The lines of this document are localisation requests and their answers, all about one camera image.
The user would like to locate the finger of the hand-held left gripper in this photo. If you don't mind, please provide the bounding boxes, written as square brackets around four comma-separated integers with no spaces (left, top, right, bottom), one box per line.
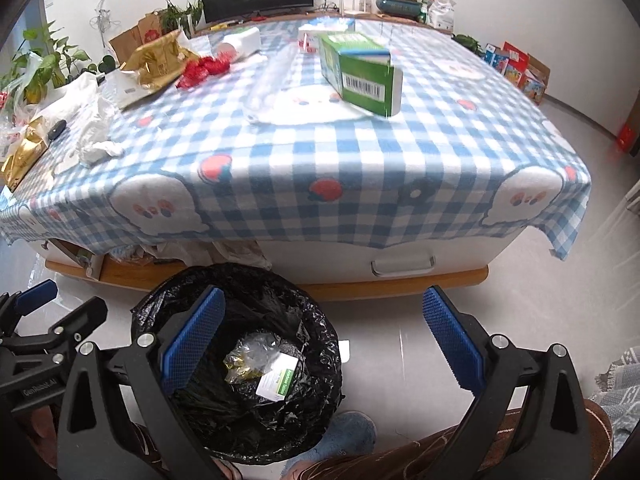
[0,280,58,336]
[0,296,108,361]

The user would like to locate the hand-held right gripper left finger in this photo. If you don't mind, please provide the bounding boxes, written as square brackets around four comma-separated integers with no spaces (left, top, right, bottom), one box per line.
[56,286,227,480]

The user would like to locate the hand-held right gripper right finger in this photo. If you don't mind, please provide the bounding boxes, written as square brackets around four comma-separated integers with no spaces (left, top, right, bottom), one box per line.
[421,285,587,480]

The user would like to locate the black-lined trash bin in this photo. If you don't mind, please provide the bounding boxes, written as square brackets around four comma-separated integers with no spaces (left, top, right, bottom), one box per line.
[131,262,346,466]

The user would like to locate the white tissue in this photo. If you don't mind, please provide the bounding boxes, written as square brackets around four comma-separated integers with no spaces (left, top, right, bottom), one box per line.
[75,140,126,166]

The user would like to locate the gold foil bag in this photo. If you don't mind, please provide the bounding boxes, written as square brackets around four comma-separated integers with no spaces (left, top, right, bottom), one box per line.
[120,30,201,92]
[0,116,50,191]

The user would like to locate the clear plastic bottle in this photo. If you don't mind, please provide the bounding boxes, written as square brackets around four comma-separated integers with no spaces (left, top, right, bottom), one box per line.
[243,45,301,126]

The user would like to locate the green carton box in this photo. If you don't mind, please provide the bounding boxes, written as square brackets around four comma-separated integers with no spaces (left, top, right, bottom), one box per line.
[320,31,405,118]

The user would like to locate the white bottle with red cap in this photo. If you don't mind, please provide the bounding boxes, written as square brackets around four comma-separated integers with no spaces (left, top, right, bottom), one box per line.
[214,26,263,63]

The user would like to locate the clear plastic wrapper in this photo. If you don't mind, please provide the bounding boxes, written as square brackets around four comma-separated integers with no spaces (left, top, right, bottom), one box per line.
[223,332,301,386]

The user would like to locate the white and green card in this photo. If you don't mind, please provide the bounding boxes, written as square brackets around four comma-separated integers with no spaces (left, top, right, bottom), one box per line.
[256,352,301,402]

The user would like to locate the person's brown patterned trouser leg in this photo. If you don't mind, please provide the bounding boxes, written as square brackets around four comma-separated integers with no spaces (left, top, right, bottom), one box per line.
[285,397,615,480]

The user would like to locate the blue slipper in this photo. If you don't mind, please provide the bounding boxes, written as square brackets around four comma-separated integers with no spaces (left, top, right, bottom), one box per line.
[295,410,377,466]

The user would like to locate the white and wooden table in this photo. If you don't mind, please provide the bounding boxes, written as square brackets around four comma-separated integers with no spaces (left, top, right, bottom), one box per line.
[30,237,531,303]

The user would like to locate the clear plastic bag red print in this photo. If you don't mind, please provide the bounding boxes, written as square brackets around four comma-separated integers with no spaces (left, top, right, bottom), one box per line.
[0,90,31,151]

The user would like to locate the grey patterned rug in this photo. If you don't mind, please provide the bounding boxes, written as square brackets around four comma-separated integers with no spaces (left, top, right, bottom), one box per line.
[590,345,640,441]

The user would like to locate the white plastic bag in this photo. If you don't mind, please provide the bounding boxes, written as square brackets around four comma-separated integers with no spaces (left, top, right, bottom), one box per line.
[37,72,118,143]

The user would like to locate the blue checkered tablecloth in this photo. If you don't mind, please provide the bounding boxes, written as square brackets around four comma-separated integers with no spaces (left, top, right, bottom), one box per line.
[0,12,593,261]

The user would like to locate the white flat board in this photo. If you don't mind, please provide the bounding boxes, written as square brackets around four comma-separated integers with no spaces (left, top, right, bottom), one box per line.
[100,67,166,111]

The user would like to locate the large leafy potted plant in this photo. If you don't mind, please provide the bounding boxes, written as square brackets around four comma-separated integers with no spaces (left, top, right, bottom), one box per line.
[0,20,118,106]

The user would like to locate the red crumpled wrapper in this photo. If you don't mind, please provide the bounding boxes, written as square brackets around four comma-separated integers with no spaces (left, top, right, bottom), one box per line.
[175,55,232,90]

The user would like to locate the blue printed box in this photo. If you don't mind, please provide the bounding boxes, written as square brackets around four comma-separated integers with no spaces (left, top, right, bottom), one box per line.
[482,42,511,73]

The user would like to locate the brown paper bag red print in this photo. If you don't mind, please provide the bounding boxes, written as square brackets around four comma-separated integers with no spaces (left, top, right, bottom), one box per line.
[137,12,173,46]

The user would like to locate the red printed box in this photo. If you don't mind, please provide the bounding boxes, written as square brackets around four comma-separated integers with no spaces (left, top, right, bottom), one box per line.
[502,41,530,73]

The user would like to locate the low green plant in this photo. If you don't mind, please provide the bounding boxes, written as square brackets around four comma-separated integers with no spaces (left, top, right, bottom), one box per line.
[452,33,486,56]

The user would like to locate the small potted plant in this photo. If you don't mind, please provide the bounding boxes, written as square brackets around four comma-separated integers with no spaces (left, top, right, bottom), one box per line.
[150,0,206,36]

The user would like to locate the white sack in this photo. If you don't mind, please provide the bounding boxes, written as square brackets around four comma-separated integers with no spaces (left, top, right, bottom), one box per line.
[427,0,458,31]

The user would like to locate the white router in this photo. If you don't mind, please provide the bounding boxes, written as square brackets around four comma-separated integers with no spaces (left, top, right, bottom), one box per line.
[332,0,373,15]

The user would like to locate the silver drawer handle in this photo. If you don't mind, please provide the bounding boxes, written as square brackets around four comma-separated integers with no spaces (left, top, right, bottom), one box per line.
[370,255,436,277]

